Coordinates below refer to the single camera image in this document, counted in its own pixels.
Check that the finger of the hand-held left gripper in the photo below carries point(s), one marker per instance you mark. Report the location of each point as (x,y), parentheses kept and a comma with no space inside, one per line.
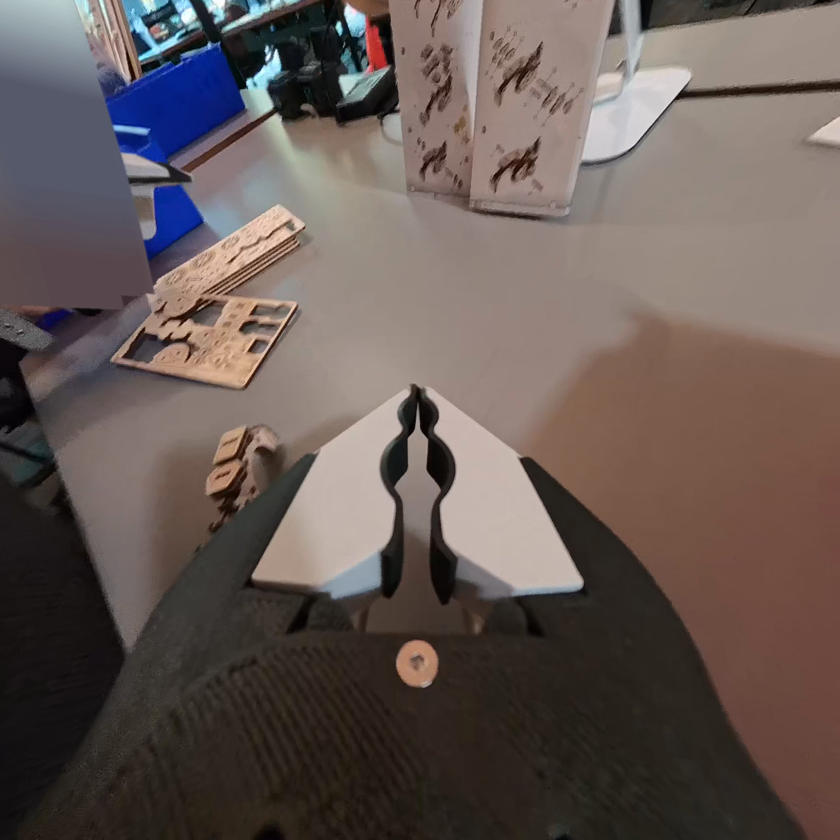
(148,167)

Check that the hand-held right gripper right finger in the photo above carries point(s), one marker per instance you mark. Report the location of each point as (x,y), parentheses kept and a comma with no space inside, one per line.
(512,525)

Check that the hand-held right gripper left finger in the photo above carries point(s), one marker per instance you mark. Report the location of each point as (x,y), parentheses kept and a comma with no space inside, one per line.
(328,525)

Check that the wooden model assembly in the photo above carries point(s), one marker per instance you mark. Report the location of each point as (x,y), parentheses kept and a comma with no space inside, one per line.
(229,472)

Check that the stack of wooden sheets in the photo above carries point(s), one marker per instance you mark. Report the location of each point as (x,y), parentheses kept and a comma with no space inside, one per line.
(249,243)

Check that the punched wooden part sheet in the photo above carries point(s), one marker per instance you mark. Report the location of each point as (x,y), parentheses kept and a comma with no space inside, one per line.
(216,375)

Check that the grey desk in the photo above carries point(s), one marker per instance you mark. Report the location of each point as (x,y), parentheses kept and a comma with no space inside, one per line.
(525,295)

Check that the short blue plastic bin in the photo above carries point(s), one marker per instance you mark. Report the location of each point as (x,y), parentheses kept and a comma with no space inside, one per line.
(174,216)

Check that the long blue plastic bin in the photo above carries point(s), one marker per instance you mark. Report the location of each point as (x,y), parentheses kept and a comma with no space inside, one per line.
(190,98)

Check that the black flat box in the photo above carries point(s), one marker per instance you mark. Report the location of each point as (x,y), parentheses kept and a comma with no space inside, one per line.
(367,98)

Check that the person's black sweater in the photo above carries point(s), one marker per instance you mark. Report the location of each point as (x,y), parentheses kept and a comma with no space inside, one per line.
(52,623)

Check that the printed instruction stand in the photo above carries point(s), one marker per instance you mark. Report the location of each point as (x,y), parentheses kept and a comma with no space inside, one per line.
(525,131)

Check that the white monitor stand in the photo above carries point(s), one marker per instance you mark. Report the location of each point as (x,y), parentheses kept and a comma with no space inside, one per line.
(636,111)

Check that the white paper sheet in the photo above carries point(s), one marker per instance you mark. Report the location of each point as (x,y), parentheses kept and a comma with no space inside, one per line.
(823,134)

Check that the black camera charger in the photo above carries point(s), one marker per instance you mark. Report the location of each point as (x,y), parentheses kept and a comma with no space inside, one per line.
(302,92)

